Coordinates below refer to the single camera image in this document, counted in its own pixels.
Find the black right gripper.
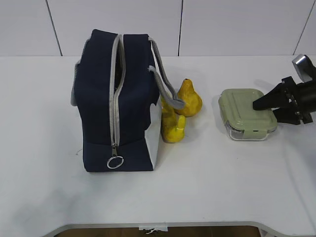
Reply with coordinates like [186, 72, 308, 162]
[253, 77, 316, 125]

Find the green lid glass container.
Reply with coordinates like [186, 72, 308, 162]
[218, 88, 277, 141]

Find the yellow pear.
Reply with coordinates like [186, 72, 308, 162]
[175, 79, 202, 117]
[160, 97, 186, 143]

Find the navy blue lunch bag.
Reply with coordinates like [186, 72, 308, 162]
[71, 29, 185, 173]

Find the white tape on table edge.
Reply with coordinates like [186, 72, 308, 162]
[139, 222, 168, 235]

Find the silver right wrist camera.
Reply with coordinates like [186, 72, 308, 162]
[292, 54, 316, 82]

